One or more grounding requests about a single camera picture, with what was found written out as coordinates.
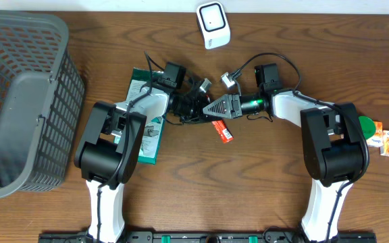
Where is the green white gloves packet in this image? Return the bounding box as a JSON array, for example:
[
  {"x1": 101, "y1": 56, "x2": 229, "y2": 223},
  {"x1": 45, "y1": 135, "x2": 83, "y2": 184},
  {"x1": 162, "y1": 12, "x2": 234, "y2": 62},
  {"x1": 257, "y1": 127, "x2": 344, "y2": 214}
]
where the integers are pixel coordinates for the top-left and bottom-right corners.
[{"x1": 115, "y1": 68, "x2": 170, "y2": 165}]

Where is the red nescafe stick sachet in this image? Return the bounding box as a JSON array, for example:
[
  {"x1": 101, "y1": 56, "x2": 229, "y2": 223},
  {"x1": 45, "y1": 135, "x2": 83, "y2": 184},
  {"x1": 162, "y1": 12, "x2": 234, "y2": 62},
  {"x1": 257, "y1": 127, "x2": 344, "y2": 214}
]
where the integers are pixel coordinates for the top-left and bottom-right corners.
[{"x1": 212, "y1": 120, "x2": 234, "y2": 144}]

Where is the white barcode scanner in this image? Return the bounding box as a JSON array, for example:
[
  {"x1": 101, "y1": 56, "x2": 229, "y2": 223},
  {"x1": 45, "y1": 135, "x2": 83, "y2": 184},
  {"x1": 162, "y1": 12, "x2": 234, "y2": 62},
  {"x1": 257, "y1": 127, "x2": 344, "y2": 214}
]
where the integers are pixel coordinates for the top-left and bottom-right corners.
[{"x1": 196, "y1": 1, "x2": 231, "y2": 50}]

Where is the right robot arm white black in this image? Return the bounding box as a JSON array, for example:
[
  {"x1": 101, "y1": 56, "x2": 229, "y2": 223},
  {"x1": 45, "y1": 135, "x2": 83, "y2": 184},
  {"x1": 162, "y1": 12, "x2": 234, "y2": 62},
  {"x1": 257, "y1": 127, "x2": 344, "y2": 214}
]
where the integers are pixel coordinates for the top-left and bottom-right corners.
[{"x1": 203, "y1": 63, "x2": 369, "y2": 242}]

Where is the grey plastic mesh basket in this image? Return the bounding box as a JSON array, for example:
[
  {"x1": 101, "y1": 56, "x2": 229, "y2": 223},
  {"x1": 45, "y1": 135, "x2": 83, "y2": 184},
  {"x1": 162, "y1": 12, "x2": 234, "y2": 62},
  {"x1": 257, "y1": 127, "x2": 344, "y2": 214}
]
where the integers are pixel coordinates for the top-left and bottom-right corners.
[{"x1": 0, "y1": 11, "x2": 86, "y2": 198}]

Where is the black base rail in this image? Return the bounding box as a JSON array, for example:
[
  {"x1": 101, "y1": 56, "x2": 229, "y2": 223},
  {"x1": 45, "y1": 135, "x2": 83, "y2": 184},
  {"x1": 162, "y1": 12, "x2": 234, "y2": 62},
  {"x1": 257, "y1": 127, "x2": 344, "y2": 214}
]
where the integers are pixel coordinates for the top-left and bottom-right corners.
[{"x1": 38, "y1": 230, "x2": 378, "y2": 243}]

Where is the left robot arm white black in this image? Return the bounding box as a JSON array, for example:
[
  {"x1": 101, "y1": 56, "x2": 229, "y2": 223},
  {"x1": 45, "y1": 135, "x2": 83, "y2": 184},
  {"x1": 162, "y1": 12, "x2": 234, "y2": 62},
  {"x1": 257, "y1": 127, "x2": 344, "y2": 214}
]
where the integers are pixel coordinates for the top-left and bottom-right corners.
[{"x1": 74, "y1": 63, "x2": 211, "y2": 242}]

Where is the green lid white jar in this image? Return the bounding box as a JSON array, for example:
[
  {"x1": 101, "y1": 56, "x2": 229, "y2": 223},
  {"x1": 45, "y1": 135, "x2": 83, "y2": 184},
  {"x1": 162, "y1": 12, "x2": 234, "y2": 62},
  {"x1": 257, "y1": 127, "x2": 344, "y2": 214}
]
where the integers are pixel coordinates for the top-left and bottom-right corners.
[{"x1": 359, "y1": 115, "x2": 376, "y2": 140}]

